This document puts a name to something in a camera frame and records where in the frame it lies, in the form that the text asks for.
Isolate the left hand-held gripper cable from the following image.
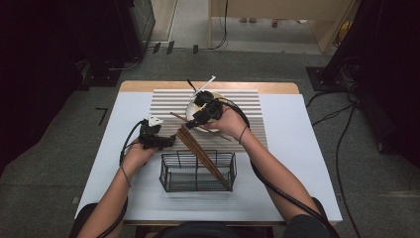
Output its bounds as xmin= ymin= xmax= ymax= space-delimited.
xmin=95 ymin=119 xmax=149 ymax=238

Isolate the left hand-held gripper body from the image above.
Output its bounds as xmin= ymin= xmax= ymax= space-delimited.
xmin=137 ymin=113 xmax=166 ymax=152

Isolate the person's left hand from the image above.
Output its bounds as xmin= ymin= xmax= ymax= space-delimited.
xmin=123 ymin=142 xmax=158 ymax=177

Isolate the single brown wooden chopstick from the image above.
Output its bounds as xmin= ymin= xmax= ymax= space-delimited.
xmin=169 ymin=111 xmax=233 ymax=143

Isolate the wrist hair band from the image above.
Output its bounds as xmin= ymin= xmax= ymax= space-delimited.
xmin=238 ymin=125 xmax=249 ymax=146
xmin=120 ymin=164 xmax=133 ymax=188

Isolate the person's right hand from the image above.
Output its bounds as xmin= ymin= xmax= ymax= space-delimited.
xmin=203 ymin=105 xmax=250 ymax=142

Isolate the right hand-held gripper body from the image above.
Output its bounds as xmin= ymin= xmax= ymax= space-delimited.
xmin=189 ymin=74 xmax=225 ymax=121

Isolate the yellow object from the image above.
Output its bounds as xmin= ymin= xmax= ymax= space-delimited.
xmin=336 ymin=20 xmax=354 ymax=47

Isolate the hanging black cable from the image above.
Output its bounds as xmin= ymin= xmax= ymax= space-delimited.
xmin=208 ymin=0 xmax=230 ymax=52

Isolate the black floor cable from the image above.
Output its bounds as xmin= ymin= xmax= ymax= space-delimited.
xmin=305 ymin=88 xmax=365 ymax=238

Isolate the black equipment cabinet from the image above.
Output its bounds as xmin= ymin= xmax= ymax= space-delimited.
xmin=113 ymin=0 xmax=157 ymax=62

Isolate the black stand base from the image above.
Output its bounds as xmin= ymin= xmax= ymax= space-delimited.
xmin=305 ymin=65 xmax=352 ymax=92

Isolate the cream ceramic bowl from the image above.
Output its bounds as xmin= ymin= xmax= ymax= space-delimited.
xmin=209 ymin=91 xmax=229 ymax=104

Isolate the white table sheet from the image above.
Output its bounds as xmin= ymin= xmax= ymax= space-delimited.
xmin=74 ymin=91 xmax=344 ymax=223

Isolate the left wrist hair band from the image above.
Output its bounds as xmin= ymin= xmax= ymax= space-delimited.
xmin=120 ymin=164 xmax=133 ymax=188

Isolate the bundle of brown chopsticks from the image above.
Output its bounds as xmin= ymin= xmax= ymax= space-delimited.
xmin=175 ymin=123 xmax=234 ymax=192

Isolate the right wrist hair band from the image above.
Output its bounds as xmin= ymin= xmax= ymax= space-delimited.
xmin=238 ymin=125 xmax=249 ymax=146

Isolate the person's dark clothing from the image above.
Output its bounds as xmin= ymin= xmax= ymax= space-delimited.
xmin=157 ymin=213 xmax=333 ymax=238

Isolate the hand-held gripper cable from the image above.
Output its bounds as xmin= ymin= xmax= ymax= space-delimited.
xmin=220 ymin=98 xmax=342 ymax=238
xmin=95 ymin=119 xmax=149 ymax=238

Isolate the right hand-held gripper cable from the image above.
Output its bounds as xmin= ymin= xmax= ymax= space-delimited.
xmin=220 ymin=98 xmax=342 ymax=238

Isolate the striped placemat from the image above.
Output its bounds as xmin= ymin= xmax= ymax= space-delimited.
xmin=147 ymin=88 xmax=268 ymax=154

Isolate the black wire basket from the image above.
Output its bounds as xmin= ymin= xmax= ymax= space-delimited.
xmin=158 ymin=149 xmax=238 ymax=193

